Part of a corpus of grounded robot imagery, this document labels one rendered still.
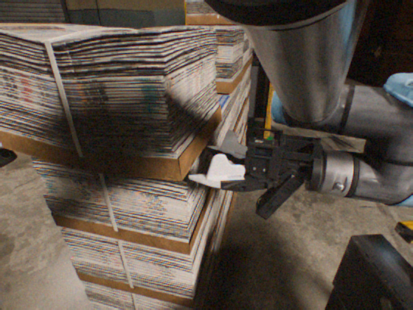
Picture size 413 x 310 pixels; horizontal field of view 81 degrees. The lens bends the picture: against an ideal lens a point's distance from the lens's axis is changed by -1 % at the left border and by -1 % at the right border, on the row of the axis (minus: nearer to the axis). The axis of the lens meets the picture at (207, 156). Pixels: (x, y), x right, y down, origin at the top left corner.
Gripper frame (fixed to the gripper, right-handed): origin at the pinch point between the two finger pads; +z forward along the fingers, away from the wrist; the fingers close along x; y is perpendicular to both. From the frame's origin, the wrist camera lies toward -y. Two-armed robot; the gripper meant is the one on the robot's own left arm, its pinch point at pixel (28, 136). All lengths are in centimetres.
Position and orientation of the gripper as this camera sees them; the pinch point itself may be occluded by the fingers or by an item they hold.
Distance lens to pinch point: 69.9
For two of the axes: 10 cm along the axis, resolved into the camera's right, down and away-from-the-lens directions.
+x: 2.8, -4.6, 8.4
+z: 9.6, 1.3, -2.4
